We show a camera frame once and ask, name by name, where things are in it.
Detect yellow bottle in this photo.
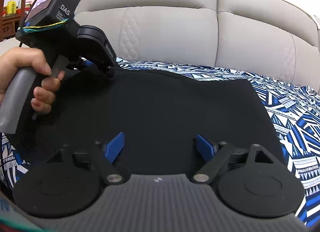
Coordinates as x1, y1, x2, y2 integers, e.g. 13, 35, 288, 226
6, 0, 17, 15

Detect blue white patterned sofa cover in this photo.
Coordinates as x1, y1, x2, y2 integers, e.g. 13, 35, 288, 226
1, 59, 319, 231

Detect person's left hand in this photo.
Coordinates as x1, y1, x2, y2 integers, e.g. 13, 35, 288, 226
0, 47, 65, 114

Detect wooden cabinet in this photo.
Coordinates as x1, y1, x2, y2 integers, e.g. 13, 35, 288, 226
1, 14, 23, 41

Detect black pants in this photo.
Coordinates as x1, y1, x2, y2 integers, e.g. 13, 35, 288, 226
8, 69, 284, 176

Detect beige leather sofa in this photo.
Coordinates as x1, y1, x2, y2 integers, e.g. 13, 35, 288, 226
0, 0, 320, 92

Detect red box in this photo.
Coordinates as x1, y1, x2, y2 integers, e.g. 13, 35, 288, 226
16, 6, 30, 14

